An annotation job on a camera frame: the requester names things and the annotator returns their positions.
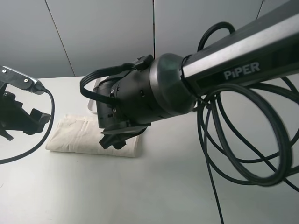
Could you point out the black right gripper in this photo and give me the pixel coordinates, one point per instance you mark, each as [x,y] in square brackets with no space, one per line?
[110,128]

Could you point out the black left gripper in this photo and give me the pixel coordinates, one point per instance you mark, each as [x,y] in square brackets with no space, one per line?
[14,117]

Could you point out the cream white towel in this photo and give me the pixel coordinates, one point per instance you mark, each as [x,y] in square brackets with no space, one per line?
[81,134]

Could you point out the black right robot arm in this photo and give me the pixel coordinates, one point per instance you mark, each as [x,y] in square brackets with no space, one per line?
[263,50]

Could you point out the white rectangular plastic tray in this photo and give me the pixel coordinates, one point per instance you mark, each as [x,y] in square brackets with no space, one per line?
[92,103]

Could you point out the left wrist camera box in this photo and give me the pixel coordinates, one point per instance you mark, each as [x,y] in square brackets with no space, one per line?
[20,81]

